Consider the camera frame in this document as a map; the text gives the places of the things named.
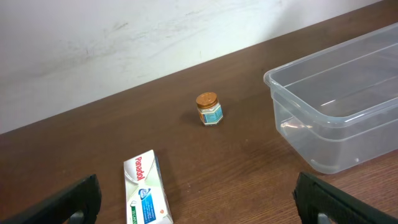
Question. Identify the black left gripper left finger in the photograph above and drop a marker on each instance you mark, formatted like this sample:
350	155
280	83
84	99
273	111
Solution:
77	203

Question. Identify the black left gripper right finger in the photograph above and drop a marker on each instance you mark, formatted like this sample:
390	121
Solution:
320	202

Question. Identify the clear plastic container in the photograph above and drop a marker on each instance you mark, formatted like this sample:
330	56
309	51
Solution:
338	107

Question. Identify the white Panadol box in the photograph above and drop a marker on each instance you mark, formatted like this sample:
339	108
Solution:
146	201

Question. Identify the small jar gold lid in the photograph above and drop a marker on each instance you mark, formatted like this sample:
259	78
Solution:
209	108

